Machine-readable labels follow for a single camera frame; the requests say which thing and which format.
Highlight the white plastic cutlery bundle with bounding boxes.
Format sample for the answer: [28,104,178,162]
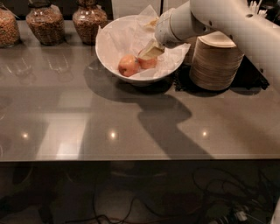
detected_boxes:
[248,0,267,18]

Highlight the rear stack of paper bowls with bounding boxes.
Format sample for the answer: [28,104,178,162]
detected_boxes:
[184,37,197,66]

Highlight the front stack of paper bowls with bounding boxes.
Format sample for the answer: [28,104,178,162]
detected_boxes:
[190,31,244,91]

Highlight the stack of paper bowls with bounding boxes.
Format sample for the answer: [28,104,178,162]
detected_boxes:
[184,37,197,66]
[190,31,244,91]

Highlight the white paper liner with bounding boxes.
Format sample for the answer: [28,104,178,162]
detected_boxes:
[96,4,191,79]

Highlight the red-yellow apple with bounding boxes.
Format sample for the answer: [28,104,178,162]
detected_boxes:
[118,54,140,77]
[138,58,158,69]

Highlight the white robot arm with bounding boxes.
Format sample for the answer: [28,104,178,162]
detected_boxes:
[140,0,280,88]

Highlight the black cables under table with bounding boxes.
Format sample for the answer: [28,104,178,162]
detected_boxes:
[64,165,280,224]

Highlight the left glass cereal jar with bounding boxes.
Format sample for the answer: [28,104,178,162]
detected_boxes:
[0,5,20,48]

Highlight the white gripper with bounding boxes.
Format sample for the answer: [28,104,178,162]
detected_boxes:
[138,1,214,60]

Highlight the glass cereal jar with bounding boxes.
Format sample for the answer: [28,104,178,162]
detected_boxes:
[25,0,65,46]
[0,5,20,48]
[72,0,108,46]

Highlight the white ceramic bowl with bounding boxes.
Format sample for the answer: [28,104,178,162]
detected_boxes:
[94,15,186,84]

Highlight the right glass cereal jar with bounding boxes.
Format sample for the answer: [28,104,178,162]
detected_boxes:
[72,0,108,46]

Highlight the middle glass cereal jar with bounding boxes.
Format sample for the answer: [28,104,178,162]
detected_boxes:
[25,0,65,46]

